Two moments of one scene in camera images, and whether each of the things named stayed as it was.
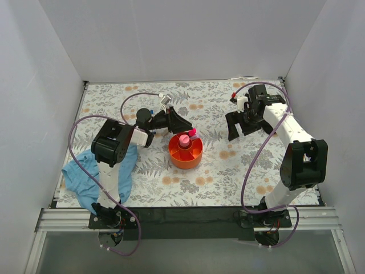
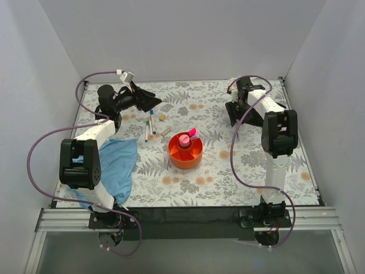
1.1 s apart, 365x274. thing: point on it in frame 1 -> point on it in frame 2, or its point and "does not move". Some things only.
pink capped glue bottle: x=184 y=140 does not move
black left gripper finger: x=176 y=124 -> x=145 y=100
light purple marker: x=198 y=136 does not move
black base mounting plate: x=188 y=223 does not move
